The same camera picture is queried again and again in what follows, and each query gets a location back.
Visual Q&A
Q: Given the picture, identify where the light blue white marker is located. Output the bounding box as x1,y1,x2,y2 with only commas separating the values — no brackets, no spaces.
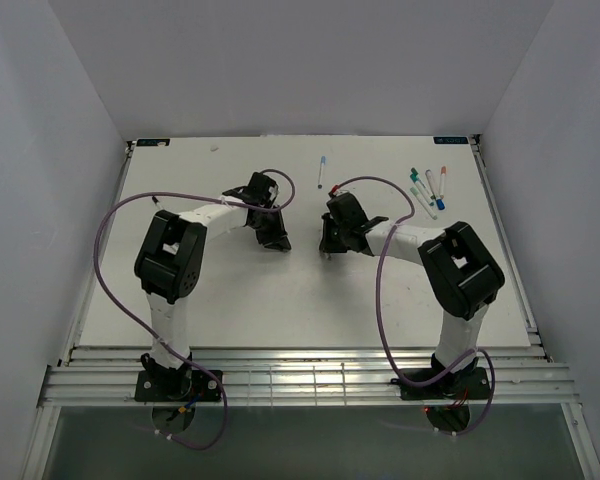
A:
317,156,326,189

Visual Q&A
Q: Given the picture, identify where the mint capped white marker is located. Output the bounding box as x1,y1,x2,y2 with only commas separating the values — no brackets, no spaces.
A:
410,187,438,220

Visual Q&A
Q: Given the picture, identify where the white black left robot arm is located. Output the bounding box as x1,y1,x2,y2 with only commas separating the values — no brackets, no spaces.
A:
134,172,291,400

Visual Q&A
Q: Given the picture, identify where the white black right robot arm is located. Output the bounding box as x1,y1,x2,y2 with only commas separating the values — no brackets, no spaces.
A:
319,192,505,397

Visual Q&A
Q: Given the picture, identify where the dark green capped marker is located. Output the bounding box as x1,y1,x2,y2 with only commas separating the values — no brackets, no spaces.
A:
410,173,436,206

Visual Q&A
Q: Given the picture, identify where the teal capped white marker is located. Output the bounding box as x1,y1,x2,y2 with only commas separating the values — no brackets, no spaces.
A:
411,167,423,183

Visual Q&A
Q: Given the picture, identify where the blue capped whiteboard marker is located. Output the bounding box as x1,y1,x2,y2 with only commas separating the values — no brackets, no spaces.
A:
425,169,446,210

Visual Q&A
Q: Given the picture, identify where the black capped white marker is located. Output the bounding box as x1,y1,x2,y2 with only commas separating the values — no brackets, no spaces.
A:
151,196,163,210

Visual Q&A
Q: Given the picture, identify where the orange capped white marker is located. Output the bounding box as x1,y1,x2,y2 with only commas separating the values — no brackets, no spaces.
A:
438,165,447,200

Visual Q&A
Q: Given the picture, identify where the blue label sticker left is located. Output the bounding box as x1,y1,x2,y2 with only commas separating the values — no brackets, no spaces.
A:
135,138,171,147

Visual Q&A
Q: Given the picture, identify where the blue label sticker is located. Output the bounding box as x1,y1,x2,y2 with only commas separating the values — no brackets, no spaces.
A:
135,138,171,147
433,136,469,145

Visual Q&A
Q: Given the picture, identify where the blue label sticker right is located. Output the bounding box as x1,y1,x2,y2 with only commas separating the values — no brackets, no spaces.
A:
433,136,469,145

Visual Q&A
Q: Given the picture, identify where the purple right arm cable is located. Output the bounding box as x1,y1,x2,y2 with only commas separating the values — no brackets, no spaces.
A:
329,175,494,437

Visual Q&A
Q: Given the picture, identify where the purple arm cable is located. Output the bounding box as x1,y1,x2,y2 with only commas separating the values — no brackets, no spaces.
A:
95,168,296,451
329,175,494,437

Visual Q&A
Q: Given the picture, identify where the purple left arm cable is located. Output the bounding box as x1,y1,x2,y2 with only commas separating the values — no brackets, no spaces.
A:
95,168,296,451

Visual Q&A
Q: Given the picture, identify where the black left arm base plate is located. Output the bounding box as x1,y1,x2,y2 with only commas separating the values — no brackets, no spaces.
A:
133,370,223,403

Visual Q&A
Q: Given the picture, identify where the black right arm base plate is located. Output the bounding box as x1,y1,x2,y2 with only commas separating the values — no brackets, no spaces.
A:
390,367,491,400

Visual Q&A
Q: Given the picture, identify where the right aluminium side rail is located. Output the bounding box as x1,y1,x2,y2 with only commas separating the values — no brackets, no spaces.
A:
468,134,547,358

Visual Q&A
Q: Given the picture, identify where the aluminium frame rail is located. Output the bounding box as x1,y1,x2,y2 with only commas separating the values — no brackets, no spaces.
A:
39,345,580,407

